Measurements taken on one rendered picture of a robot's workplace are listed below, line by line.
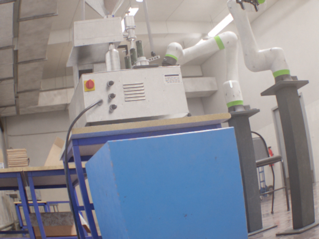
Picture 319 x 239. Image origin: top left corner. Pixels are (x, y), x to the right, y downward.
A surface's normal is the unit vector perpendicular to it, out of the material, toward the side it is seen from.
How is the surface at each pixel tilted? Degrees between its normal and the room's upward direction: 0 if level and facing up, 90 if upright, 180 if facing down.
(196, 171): 90
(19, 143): 90
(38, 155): 90
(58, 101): 86
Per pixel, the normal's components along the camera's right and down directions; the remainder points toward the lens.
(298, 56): -0.93, 0.09
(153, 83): 0.33, -0.25
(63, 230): 0.24, -0.64
